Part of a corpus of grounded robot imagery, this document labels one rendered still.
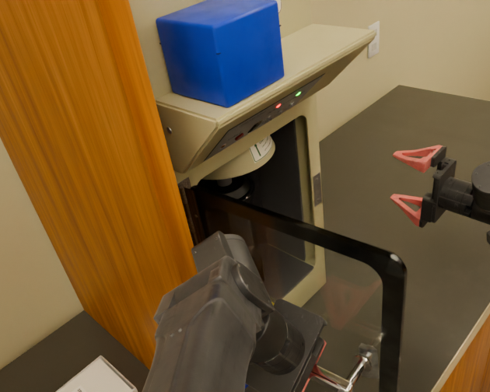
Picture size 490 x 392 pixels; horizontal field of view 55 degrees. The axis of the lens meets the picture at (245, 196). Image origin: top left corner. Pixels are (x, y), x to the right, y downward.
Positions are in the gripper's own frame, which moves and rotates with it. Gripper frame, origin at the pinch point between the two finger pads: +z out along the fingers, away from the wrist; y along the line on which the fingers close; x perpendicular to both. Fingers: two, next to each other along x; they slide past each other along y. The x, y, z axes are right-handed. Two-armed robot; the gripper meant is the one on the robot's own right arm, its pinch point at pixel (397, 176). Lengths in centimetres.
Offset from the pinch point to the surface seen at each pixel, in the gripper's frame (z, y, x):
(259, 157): 13.7, 11.6, 21.5
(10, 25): 26, 40, 47
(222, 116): 1.5, 29.9, 38.3
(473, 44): 51, -41, -176
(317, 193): 11.4, -2.4, 9.4
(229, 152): 12.3, 17.0, 29.1
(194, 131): 5.3, 27.6, 39.6
